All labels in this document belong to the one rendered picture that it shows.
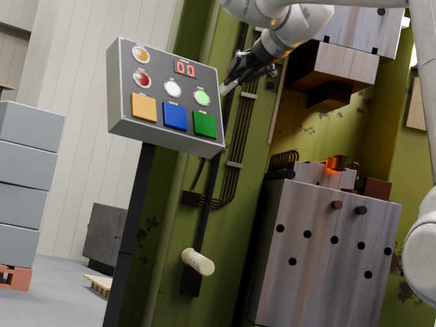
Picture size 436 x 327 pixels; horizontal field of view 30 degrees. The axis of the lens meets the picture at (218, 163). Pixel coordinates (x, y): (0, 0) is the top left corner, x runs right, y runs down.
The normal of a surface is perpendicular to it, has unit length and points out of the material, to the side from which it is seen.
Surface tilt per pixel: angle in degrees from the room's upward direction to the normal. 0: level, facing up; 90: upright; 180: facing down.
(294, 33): 152
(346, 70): 90
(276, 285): 90
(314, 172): 90
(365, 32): 90
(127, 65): 60
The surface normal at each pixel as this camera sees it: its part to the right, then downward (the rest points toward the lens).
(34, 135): 0.51, 0.04
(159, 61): 0.56, -0.44
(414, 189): 0.14, -0.04
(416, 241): -0.79, -0.06
